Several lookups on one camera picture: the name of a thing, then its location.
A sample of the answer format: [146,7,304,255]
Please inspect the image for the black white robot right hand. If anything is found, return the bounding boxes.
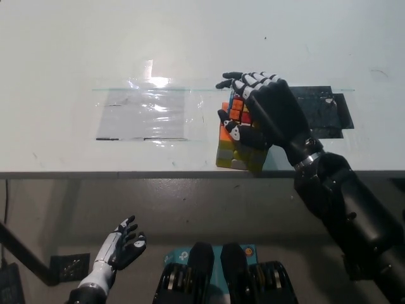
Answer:
[215,71,325,166]

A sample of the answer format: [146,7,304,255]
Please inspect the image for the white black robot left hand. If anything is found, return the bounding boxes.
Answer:
[92,215,148,272]

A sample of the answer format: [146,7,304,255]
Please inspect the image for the small multicolour studded cube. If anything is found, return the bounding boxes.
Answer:
[229,91,263,128]

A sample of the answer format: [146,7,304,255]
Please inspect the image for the teal robot body top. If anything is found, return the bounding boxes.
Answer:
[163,245,258,269]

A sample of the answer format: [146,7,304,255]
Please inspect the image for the big orange red yellow cube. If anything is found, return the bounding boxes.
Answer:
[216,101,270,174]

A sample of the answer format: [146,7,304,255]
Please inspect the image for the black robot body blocks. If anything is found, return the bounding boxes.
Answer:
[153,242,298,304]

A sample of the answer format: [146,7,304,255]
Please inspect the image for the black tape patch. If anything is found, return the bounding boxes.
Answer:
[289,85,354,139]

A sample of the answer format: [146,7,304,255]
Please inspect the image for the black table foot plate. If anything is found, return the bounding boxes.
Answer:
[341,253,365,282]
[50,253,92,282]

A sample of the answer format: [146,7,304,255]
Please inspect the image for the black diagonal table leg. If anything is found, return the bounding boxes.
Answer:
[0,218,61,288]

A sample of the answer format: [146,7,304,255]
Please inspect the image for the black flat device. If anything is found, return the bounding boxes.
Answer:
[0,262,26,304]

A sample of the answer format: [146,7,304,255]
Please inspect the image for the clear plastic film sheet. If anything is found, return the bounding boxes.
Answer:
[93,60,208,146]

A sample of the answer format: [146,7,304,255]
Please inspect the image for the thin black cable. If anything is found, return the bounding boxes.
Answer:
[1,179,11,267]

